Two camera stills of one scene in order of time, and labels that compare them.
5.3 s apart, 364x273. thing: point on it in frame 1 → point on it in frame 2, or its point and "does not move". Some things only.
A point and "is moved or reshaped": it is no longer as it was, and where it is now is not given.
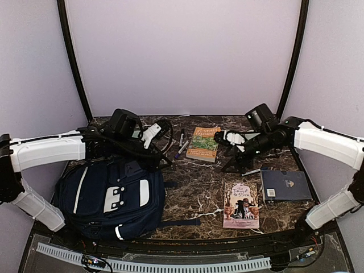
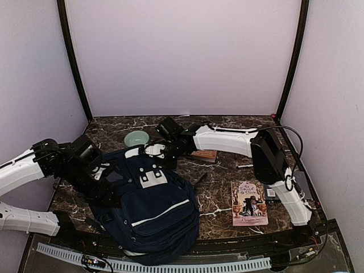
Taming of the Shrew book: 241,208 is moved or reshaped
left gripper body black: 122,148 → 75,177
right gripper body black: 237,150 → 174,152
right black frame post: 296,60 does not move
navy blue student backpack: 114,199 is moved or reshaped
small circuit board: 92,261 does not move
